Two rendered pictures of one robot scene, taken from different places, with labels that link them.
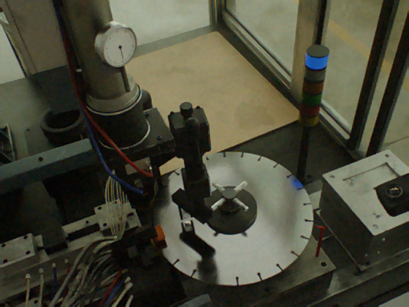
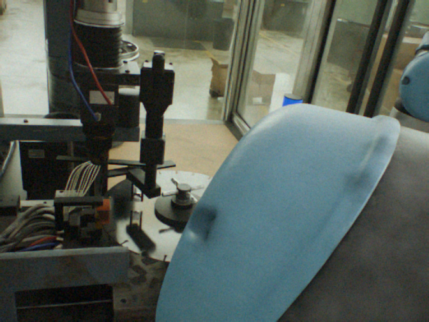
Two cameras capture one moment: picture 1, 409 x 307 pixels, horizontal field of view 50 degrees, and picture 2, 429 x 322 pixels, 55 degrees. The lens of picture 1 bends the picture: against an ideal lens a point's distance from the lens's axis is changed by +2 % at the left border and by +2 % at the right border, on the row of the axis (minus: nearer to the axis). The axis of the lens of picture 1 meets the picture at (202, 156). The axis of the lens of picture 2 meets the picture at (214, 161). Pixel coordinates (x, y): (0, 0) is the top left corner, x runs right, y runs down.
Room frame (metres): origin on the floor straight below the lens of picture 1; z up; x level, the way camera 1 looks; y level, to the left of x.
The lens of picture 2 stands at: (-0.18, -0.10, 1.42)
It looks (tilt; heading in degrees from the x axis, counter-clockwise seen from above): 26 degrees down; 0
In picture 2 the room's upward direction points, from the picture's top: 8 degrees clockwise
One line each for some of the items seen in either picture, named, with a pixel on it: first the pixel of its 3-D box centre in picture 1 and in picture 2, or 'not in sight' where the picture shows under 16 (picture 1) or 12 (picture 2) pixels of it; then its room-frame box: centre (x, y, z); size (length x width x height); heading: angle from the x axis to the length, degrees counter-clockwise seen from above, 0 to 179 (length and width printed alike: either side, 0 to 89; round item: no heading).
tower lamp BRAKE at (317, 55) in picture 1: (317, 57); (292, 102); (0.75, -0.26, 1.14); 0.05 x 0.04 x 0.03; 18
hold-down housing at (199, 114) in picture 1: (192, 153); (155, 110); (0.48, 0.02, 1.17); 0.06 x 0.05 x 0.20; 99
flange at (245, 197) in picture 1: (229, 205); (182, 204); (0.53, -0.04, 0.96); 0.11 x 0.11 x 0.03
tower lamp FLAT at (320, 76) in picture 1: (315, 70); not in sight; (0.75, -0.26, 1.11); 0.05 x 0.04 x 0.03; 18
